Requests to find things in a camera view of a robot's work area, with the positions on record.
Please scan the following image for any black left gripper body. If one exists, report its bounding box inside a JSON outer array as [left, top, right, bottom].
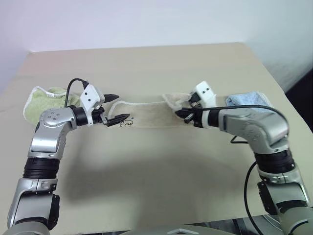
[[91, 88, 110, 126]]

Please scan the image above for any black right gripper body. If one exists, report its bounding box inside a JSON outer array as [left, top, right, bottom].
[[188, 91, 204, 128]]

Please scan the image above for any beige towel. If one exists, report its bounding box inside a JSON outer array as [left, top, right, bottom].
[[108, 92, 194, 129]]

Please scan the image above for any blue towel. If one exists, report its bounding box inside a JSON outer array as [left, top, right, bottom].
[[224, 91, 275, 114]]

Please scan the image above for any green towel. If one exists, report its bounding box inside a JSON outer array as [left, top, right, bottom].
[[22, 86, 82, 126]]

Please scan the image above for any grey robot torso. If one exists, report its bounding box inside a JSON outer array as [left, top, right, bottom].
[[127, 220, 245, 235]]

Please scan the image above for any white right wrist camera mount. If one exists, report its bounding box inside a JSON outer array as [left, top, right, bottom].
[[195, 82, 218, 128]]

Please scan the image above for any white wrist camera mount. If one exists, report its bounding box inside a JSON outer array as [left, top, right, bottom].
[[79, 84, 106, 126], [195, 82, 218, 128]]

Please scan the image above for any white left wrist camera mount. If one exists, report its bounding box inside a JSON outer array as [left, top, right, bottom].
[[79, 84, 106, 126]]

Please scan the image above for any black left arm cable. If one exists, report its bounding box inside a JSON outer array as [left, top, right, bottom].
[[64, 78, 89, 108]]

